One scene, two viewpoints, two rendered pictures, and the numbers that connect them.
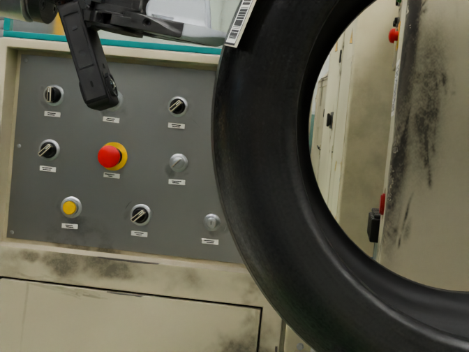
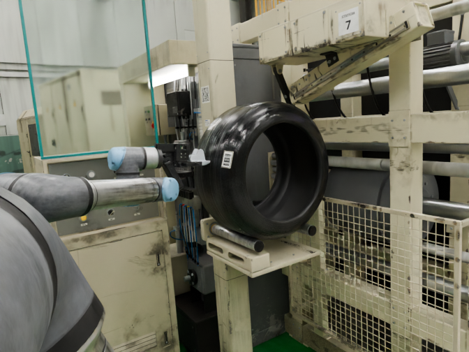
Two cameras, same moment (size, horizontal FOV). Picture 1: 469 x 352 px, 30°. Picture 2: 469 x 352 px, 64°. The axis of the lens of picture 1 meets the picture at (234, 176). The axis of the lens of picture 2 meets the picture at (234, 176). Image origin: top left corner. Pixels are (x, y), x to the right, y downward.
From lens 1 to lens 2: 0.89 m
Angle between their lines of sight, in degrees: 39
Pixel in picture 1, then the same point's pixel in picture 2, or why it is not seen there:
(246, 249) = (234, 216)
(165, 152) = not seen: hidden behind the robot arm
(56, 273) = (88, 242)
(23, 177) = not seen: hidden behind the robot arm
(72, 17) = (169, 165)
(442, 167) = not seen: hidden behind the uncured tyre
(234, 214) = (231, 209)
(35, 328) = (84, 265)
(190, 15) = (201, 158)
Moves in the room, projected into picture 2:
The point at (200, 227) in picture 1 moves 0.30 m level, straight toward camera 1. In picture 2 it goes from (132, 210) to (163, 218)
